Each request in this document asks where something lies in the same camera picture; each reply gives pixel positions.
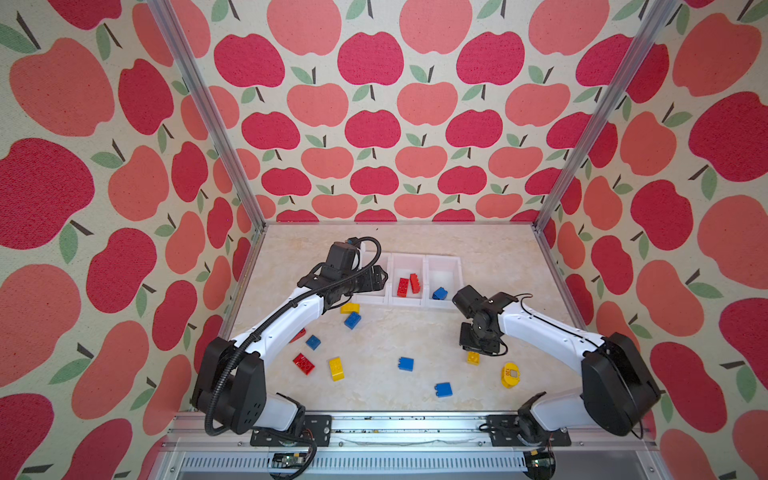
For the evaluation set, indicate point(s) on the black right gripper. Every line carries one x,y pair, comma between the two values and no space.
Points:
489,349

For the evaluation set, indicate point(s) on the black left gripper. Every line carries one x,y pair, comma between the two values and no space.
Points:
367,275

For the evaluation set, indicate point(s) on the yellow square brick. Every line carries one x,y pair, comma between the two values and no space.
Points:
473,358

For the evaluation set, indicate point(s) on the yellow round printed brick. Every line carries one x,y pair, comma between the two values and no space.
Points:
510,375

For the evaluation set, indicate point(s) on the red long brick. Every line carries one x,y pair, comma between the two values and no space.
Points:
415,284

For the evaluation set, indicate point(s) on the red brick under left arm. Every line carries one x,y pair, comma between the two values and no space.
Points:
299,335

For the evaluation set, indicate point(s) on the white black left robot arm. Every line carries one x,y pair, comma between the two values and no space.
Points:
231,388

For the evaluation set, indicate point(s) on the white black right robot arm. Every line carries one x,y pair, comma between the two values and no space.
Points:
617,388

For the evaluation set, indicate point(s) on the yellow curved brick upper left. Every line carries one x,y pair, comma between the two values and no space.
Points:
350,308

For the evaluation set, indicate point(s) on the yellow curved brick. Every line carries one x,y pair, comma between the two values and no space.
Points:
350,308
336,369

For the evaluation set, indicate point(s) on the small blue brick left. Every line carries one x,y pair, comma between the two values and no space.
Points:
313,342

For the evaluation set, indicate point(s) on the yellow curved brick lower left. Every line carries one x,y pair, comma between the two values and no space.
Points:
336,369

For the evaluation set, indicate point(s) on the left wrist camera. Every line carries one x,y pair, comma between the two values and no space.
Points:
342,260

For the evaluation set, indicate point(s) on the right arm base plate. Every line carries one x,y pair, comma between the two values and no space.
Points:
510,431

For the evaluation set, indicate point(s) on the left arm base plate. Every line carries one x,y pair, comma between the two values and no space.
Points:
316,428

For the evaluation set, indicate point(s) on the aluminium front rail frame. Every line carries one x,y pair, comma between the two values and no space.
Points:
403,445

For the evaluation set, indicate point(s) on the left aluminium corner post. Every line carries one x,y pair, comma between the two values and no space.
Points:
173,34

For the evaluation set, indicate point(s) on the aluminium corner post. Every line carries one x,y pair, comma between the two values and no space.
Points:
173,34
651,26

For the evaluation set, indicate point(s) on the right aluminium corner post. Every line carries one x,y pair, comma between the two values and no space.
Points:
651,26

